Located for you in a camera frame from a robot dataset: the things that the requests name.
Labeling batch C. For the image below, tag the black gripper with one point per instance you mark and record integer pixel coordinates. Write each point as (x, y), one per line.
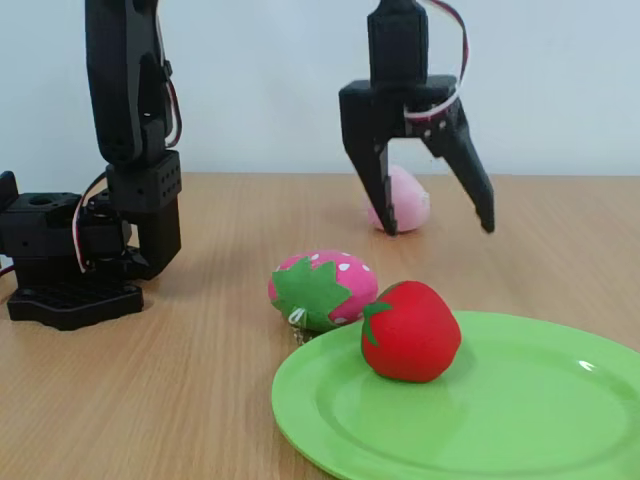
(371, 112)

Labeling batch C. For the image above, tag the red toy strawberry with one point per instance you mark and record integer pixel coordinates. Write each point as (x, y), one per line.
(415, 335)

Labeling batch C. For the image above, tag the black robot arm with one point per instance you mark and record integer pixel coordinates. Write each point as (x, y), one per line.
(125, 100)

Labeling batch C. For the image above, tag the pink dotted plush strawberry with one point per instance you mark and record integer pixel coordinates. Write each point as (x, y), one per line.
(345, 277)

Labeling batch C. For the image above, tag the green oval plate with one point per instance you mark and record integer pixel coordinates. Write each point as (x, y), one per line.
(500, 430)

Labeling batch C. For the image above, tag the pale pink plush ball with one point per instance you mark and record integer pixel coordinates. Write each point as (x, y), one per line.
(412, 205)

